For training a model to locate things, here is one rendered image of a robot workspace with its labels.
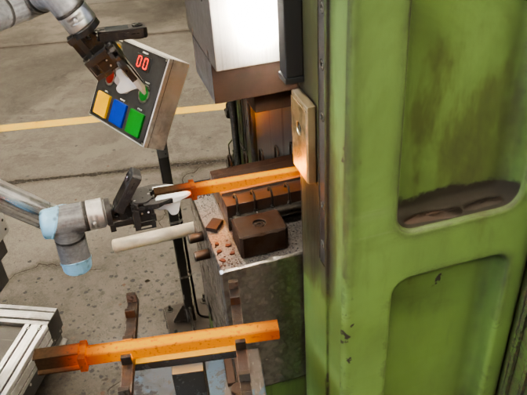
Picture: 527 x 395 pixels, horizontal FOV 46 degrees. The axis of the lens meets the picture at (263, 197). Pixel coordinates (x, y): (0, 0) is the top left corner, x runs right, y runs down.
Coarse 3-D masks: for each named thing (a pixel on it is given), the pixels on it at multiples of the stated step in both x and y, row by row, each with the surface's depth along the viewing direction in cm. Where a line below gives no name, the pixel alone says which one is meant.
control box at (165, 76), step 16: (128, 48) 195; (144, 48) 189; (144, 64) 188; (160, 64) 183; (176, 64) 183; (144, 80) 188; (160, 80) 183; (176, 80) 185; (112, 96) 199; (128, 96) 193; (160, 96) 184; (176, 96) 188; (128, 112) 193; (144, 112) 187; (160, 112) 186; (112, 128) 198; (144, 128) 187; (160, 128) 188; (144, 144) 187; (160, 144) 191
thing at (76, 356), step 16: (272, 320) 118; (160, 336) 116; (176, 336) 115; (192, 336) 115; (208, 336) 115; (224, 336) 115; (240, 336) 115; (256, 336) 115; (272, 336) 116; (48, 352) 113; (64, 352) 112; (80, 352) 113; (96, 352) 113; (112, 352) 113; (128, 352) 113; (144, 352) 114; (160, 352) 114; (176, 352) 115; (48, 368) 114; (64, 368) 114; (80, 368) 113
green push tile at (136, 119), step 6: (132, 108) 191; (132, 114) 190; (138, 114) 188; (144, 114) 187; (132, 120) 190; (138, 120) 188; (126, 126) 192; (132, 126) 190; (138, 126) 188; (132, 132) 190; (138, 132) 188; (138, 138) 188
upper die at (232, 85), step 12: (192, 36) 147; (204, 60) 139; (204, 72) 142; (216, 72) 133; (228, 72) 134; (240, 72) 135; (252, 72) 136; (264, 72) 137; (276, 72) 137; (204, 84) 146; (216, 84) 135; (228, 84) 136; (240, 84) 136; (252, 84) 137; (264, 84) 138; (276, 84) 139; (216, 96) 136; (228, 96) 137; (240, 96) 138; (252, 96) 139
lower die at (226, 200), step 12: (288, 156) 174; (228, 168) 170; (240, 168) 170; (252, 168) 168; (264, 168) 167; (276, 168) 167; (276, 180) 160; (288, 180) 160; (216, 192) 164; (228, 192) 157; (240, 192) 158; (264, 192) 157; (276, 192) 157; (300, 192) 157; (228, 204) 154; (240, 204) 154; (252, 204) 155; (264, 204) 156; (276, 204) 157; (228, 216) 155; (288, 216) 160; (228, 228) 157
